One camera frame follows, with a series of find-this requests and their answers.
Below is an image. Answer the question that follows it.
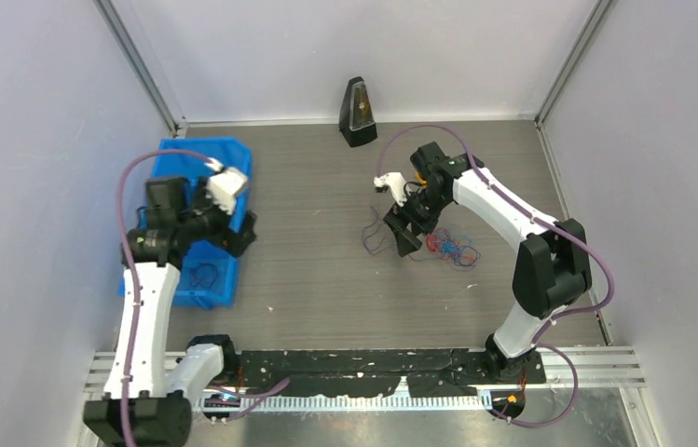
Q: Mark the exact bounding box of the yellow triangular plastic piece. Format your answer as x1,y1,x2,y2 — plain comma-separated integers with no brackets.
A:
415,172,428,187

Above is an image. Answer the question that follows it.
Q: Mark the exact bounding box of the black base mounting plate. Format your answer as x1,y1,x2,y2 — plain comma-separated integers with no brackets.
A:
212,347,546,398

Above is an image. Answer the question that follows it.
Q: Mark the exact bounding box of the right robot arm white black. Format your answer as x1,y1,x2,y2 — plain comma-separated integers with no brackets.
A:
374,142,592,383

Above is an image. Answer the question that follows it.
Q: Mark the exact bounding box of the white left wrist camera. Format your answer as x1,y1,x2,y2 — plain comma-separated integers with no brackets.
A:
205,157,250,215

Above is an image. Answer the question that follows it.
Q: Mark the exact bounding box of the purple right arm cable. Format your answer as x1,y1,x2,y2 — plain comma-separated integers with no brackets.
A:
376,125,616,429

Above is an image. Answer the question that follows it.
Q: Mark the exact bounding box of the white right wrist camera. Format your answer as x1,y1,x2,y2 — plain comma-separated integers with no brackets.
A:
374,171,409,207

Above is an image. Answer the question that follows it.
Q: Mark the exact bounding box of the black metronome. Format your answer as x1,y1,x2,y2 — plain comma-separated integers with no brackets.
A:
338,76,377,147

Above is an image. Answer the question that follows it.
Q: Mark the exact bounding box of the blue plastic bin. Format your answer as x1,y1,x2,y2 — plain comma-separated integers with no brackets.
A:
116,137,253,310

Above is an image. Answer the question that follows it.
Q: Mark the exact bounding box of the perforated metal rail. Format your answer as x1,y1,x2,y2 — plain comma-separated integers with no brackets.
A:
106,393,498,413

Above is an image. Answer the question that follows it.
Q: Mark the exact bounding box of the blue thin cable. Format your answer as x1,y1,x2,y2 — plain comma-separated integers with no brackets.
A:
437,229,476,259

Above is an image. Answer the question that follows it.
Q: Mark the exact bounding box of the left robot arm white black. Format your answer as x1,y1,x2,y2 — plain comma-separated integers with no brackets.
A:
83,169,256,446

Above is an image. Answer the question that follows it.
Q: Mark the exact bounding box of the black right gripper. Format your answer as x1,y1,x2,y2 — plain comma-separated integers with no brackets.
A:
384,186,452,257

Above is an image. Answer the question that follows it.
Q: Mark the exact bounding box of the purple thin cable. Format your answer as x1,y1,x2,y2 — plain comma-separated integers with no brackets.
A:
187,262,221,291
360,204,483,271

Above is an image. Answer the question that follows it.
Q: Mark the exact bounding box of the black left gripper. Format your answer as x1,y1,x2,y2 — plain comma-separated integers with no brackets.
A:
180,176,257,256

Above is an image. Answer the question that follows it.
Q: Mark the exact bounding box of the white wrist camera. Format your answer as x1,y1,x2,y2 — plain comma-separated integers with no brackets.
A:
205,157,250,215
374,171,409,207

